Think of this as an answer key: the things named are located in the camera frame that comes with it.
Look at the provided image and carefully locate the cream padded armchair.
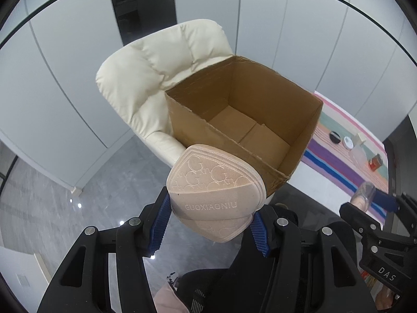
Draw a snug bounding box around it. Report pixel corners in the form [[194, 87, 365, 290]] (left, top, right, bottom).
[[95, 20, 274, 203]]

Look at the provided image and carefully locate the person's pink clothing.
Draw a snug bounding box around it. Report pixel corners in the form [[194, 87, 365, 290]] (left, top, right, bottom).
[[154, 280, 191, 313]]

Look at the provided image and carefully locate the brown cardboard box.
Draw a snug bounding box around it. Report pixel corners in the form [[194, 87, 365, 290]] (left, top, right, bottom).
[[164, 55, 324, 199]]

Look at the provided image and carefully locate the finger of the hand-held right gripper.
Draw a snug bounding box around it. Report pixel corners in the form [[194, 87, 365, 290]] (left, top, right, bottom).
[[339, 202, 383, 235], [376, 191, 417, 225]]

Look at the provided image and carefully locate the striped colourful mat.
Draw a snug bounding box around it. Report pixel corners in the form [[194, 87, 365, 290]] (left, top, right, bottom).
[[301, 91, 390, 225]]

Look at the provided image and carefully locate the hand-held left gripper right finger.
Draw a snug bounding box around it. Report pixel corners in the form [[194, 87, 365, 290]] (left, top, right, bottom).
[[251, 204, 380, 313]]

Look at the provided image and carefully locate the glass bottle with wooden cap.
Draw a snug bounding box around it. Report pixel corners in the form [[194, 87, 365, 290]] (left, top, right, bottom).
[[350, 134, 367, 167]]

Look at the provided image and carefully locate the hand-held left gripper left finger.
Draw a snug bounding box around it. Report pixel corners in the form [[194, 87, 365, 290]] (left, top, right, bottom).
[[37, 187, 171, 313]]

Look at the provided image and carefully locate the clear plastic case with label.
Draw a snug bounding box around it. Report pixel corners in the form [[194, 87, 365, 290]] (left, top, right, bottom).
[[350, 181, 377, 214]]

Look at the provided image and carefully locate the dark wall niche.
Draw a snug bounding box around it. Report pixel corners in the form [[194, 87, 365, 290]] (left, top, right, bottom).
[[109, 0, 178, 46]]

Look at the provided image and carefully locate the white panel wardrobe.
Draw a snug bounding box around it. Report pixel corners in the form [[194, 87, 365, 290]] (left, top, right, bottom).
[[0, 0, 417, 196]]

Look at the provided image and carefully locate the person's right hand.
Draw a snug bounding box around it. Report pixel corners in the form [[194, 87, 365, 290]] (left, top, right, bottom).
[[375, 287, 400, 313]]

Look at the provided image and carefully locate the person's black clothing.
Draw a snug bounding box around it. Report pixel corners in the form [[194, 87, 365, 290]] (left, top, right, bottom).
[[166, 202, 362, 313]]

